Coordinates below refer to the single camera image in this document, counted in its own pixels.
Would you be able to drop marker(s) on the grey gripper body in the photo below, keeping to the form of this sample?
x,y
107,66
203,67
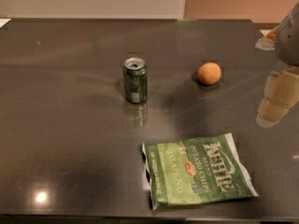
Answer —
x,y
288,47

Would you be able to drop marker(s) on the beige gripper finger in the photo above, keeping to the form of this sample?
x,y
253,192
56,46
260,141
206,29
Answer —
x,y
268,41
281,93

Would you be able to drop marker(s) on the orange fruit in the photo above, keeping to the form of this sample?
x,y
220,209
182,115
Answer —
x,y
209,73

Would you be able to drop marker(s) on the green Kettle chips bag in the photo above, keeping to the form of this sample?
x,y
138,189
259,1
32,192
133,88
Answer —
x,y
196,171

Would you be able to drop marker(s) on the green soda can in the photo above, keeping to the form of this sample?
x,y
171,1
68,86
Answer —
x,y
135,77

